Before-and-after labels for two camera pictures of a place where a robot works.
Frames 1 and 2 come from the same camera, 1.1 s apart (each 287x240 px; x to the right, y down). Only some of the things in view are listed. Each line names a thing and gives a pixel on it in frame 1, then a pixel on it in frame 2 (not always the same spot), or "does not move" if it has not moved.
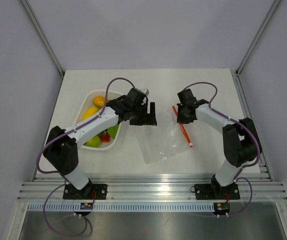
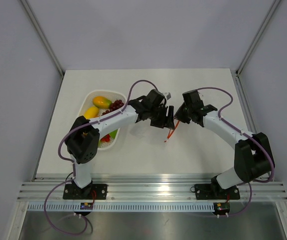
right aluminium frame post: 273,7 does not move
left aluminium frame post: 26,5 does not move
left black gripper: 148,119 → 165,121
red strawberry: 105,137 does not move
